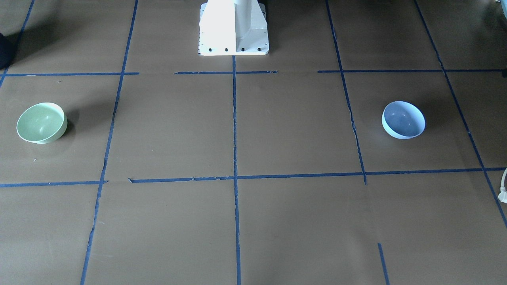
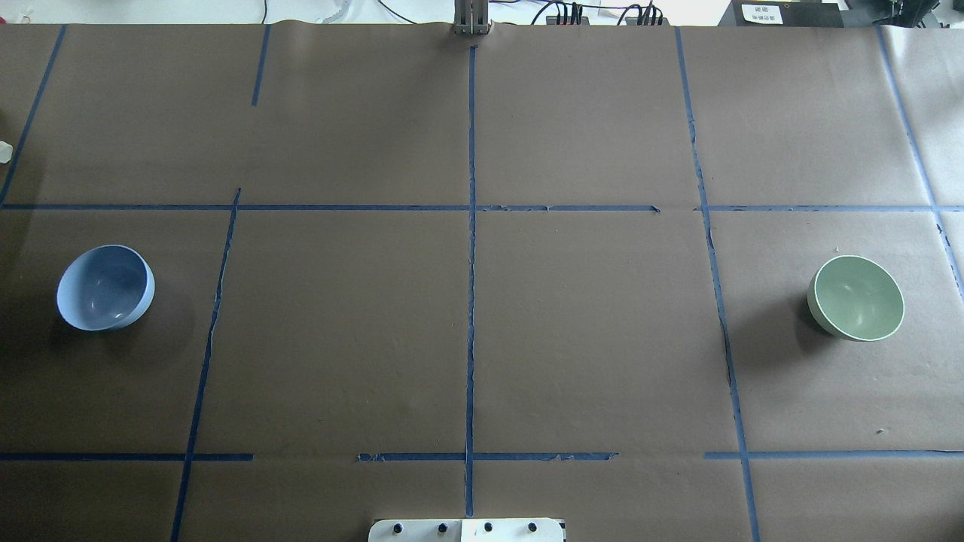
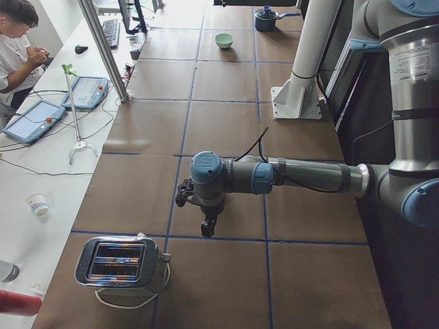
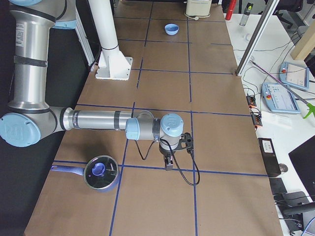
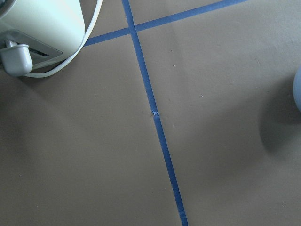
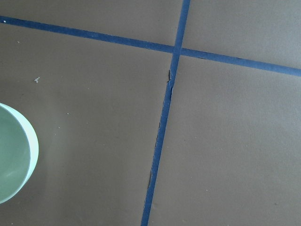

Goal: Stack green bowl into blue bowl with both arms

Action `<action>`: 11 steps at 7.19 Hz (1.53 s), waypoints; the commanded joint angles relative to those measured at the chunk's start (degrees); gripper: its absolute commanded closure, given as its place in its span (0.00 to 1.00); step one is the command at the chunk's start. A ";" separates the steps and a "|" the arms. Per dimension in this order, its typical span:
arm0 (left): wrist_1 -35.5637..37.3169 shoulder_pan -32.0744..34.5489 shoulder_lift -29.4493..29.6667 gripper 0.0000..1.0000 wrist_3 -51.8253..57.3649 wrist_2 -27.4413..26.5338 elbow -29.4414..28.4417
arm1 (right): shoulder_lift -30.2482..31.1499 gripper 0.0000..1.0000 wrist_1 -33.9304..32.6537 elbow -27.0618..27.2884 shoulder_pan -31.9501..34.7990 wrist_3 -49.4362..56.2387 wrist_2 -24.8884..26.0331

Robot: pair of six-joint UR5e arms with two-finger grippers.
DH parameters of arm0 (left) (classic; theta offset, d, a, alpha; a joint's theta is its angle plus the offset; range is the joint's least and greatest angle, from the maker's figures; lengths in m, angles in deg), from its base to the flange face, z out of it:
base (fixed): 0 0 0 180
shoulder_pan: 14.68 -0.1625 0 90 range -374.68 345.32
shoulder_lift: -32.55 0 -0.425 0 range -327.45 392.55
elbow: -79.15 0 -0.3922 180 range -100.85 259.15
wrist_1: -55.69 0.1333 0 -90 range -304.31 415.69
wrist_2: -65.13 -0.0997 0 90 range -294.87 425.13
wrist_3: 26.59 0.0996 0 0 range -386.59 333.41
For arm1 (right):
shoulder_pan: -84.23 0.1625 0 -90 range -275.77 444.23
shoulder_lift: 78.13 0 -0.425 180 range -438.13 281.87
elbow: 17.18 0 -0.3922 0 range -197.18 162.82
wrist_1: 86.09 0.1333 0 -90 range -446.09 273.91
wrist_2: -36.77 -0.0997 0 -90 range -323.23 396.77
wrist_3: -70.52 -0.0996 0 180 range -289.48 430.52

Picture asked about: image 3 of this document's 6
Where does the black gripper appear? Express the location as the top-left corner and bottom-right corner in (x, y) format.
(175, 178), (217, 238)

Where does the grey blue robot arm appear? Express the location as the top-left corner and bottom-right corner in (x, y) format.
(175, 151), (438, 237)

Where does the green bowl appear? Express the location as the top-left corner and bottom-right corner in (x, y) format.
(215, 33), (235, 49)

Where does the chrome white toaster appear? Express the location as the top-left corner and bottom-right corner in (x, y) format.
(75, 235), (171, 296)

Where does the paper cup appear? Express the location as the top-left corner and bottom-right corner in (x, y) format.
(26, 193), (49, 216)

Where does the far teach pendant tablet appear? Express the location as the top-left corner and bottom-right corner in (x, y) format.
(69, 76), (109, 112)

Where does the teach pendant tablet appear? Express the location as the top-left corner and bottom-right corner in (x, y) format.
(69, 76), (109, 112)
(2, 99), (66, 144)

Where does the near teach pendant tablet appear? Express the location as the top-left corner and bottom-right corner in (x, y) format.
(2, 99), (66, 144)

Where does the grey metal bottle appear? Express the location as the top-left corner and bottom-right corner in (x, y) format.
(0, 260), (20, 282)

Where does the red bottle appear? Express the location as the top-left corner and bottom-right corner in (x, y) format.
(1, 290), (42, 317)

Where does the black monitor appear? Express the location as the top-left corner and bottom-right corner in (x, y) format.
(118, 0), (147, 35)

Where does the white reacher grabber tool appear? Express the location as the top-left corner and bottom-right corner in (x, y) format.
(62, 64), (97, 165)

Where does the blue saucepan with lid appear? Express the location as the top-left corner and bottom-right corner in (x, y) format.
(254, 5), (301, 32)

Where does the black computer mouse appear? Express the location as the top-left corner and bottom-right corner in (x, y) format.
(75, 45), (88, 55)

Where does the black keyboard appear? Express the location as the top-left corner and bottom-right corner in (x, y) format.
(102, 19), (120, 49)

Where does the person in white shirt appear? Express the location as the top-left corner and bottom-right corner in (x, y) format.
(1, 0), (50, 110)

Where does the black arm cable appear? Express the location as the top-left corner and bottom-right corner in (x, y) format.
(234, 125), (344, 193)

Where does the white toaster power cord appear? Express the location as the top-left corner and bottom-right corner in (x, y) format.
(93, 263), (171, 310)

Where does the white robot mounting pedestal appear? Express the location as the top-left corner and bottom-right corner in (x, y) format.
(271, 0), (342, 119)

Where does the aluminium frame post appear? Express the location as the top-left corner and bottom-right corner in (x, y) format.
(78, 0), (129, 103)

